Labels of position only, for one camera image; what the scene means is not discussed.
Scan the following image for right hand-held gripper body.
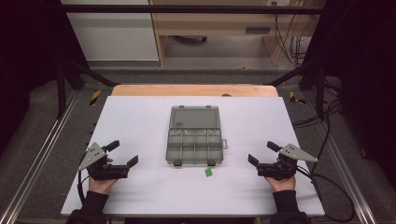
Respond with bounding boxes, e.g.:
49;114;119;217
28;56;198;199
256;143;319;182

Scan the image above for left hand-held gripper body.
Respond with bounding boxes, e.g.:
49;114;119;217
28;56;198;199
78;142;130;182

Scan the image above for clear grey plastic organizer box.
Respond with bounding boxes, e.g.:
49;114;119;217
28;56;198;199
164;105;229;168

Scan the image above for person's right hand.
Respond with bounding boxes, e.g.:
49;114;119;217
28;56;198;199
264;175;297;193

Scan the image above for person's left hand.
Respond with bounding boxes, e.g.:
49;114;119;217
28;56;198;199
88;157;119;195

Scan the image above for yellow black tape strip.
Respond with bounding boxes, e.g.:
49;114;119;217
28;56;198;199
289;91;308;105
89;90;103;107

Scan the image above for black metal stand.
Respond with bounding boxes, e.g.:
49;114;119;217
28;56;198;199
263;58;328;119
55;58;121;119

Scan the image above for wooden table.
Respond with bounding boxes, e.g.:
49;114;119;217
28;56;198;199
110;84;279;98

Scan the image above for white cabinet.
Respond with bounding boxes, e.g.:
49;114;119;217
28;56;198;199
60;0;160;62

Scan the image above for black curtain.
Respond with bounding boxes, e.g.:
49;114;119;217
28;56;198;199
0;0;89;155
306;0;396;183

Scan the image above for light wooden desk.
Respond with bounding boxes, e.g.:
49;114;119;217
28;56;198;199
148;0;326;67

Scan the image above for left hand-held gripper black cable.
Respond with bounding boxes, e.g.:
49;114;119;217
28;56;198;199
77;169;92;205

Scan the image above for hand-held gripper black cable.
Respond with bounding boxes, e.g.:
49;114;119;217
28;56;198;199
296;166;356;224
77;169;92;205

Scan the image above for black floor cables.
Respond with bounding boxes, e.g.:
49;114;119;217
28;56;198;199
291;77;344;175

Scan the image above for right hand-held gripper black cable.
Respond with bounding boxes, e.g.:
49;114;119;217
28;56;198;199
296;166;356;224

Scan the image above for aluminium floor rail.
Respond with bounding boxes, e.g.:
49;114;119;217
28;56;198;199
0;89;79;224
302;91;378;224

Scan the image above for hanging cables under desk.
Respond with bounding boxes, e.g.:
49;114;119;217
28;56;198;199
273;13;314;67

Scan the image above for black horizontal frame bar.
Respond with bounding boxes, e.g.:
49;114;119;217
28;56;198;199
61;4;328;15

